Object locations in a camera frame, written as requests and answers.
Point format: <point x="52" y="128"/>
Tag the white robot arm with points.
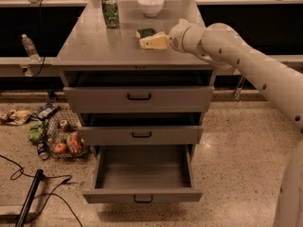
<point x="221" y="46"/>

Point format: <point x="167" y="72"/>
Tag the grey drawer cabinet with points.
<point x="91" y="46"/>

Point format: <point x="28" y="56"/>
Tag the green chip bag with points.
<point x="36" y="131"/>

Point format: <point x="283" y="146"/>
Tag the yellow snack bag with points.
<point x="15" y="117"/>

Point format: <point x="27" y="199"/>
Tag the grey bottom drawer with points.
<point x="143" y="174"/>

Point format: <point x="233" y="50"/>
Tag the blue white snack bag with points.
<point x="44" y="112"/>

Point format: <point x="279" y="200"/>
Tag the grey middle drawer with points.
<point x="117" y="129"/>

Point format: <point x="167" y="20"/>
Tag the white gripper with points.
<point x="177" y="38"/>

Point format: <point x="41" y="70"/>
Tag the blue soda can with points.
<point x="42" y="150"/>

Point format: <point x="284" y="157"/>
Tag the small brown can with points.
<point x="65" y="126"/>

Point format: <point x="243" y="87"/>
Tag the green yellow sponge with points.
<point x="145" y="32"/>

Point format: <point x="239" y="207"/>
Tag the wire mesh basket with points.
<point x="55" y="134"/>

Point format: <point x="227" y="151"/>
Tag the black stand leg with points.
<point x="29" y="198"/>

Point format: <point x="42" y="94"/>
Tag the green soda can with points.
<point x="110" y="13"/>

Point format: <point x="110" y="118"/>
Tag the white bowl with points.
<point x="150" y="8"/>

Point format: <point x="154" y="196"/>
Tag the orange snack packet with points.
<point x="74" y="142"/>

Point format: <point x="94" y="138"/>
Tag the red apple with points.
<point x="60" y="148"/>

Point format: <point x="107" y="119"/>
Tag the grey top drawer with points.
<point x="139" y="91"/>

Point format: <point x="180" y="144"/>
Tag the grey drawer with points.
<point x="117" y="129"/>
<point x="139" y="91"/>
<point x="143" y="174"/>

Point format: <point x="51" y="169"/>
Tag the clear plastic water bottle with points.
<point x="30" y="48"/>

